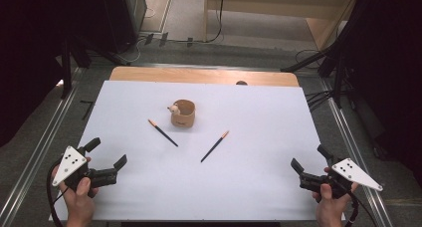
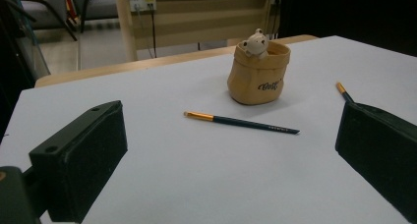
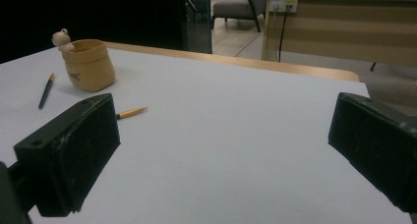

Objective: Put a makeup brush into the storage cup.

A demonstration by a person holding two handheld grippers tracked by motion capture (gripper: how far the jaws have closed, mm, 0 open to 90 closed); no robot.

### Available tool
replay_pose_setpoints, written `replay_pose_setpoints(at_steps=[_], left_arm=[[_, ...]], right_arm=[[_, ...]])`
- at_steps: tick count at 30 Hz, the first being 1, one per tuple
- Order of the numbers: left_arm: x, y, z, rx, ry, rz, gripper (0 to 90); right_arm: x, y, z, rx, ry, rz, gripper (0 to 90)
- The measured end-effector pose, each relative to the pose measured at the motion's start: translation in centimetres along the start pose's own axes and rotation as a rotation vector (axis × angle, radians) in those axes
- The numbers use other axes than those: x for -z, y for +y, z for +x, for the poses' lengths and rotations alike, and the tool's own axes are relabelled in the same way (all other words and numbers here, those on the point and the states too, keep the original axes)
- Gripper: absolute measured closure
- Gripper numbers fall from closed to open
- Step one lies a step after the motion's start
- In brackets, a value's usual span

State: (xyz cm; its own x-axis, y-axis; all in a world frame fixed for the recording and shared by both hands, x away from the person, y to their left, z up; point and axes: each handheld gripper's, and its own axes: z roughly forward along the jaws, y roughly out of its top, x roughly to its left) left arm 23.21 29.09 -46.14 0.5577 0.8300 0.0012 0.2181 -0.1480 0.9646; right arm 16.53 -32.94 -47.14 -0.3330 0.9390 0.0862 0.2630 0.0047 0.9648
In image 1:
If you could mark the person's left hand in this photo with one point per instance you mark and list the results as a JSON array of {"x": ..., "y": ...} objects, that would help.
[{"x": 79, "y": 205}]

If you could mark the white board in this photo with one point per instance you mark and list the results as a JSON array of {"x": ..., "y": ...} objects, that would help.
[{"x": 249, "y": 187}]

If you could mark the black metal stand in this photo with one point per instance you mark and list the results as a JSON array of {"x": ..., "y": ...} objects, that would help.
[
  {"x": 66, "y": 71},
  {"x": 338, "y": 81}
]

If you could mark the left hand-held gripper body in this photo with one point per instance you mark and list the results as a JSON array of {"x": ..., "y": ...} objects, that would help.
[{"x": 69, "y": 162}]

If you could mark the dark round table grommet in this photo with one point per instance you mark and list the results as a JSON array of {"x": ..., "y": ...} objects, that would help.
[{"x": 241, "y": 83}]

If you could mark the light wooden furniture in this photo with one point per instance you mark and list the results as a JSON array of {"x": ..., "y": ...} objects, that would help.
[{"x": 325, "y": 31}]

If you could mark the dark cabinet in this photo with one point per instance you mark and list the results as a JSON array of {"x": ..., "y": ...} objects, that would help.
[{"x": 116, "y": 18}]

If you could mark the person's right hand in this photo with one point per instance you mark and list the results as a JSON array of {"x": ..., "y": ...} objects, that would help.
[{"x": 331, "y": 210}]

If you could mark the dark curtain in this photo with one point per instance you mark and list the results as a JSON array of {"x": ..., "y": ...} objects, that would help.
[
  {"x": 391, "y": 54},
  {"x": 26, "y": 38}
]

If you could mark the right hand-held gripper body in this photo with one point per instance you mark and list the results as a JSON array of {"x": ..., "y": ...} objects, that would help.
[{"x": 355, "y": 174}]

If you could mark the black pencil with orange end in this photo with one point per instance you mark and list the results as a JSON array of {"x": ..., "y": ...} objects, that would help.
[
  {"x": 162, "y": 132},
  {"x": 214, "y": 147}
]

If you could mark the wooden table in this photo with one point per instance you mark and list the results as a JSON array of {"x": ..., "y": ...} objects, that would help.
[{"x": 199, "y": 76}]

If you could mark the metal floor rail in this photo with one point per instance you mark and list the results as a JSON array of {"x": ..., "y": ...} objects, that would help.
[
  {"x": 341, "y": 120},
  {"x": 36, "y": 160}
]

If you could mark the wooden cup with small figure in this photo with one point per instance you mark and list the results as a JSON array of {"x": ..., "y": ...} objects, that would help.
[{"x": 184, "y": 117}]

